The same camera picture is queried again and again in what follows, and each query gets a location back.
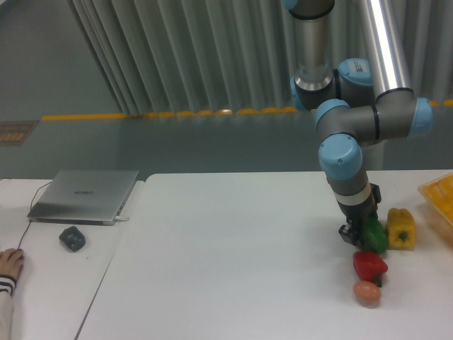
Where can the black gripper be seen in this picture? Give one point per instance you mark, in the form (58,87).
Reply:
(356,216)

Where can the green bell pepper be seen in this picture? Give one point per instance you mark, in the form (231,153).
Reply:
(374,236)

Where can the striped sleeve forearm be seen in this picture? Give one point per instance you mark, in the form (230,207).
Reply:
(8,285)

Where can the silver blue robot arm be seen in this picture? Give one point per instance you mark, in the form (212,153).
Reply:
(359,104)

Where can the yellow plastic basket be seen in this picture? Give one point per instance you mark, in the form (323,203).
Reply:
(438,194)

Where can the person's hand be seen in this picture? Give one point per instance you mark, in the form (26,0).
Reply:
(8,266)

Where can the red bell pepper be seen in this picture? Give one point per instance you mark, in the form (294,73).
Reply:
(369,266)

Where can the yellow bell pepper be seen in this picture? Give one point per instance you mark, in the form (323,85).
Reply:
(401,229)

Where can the brown egg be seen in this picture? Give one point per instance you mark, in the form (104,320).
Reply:
(367,292)

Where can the grey pleated curtain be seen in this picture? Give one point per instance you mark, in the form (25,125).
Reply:
(173,56)

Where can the silver laptop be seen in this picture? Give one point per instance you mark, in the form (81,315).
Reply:
(84,197)

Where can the small black box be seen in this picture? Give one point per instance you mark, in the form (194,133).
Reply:
(72,239)

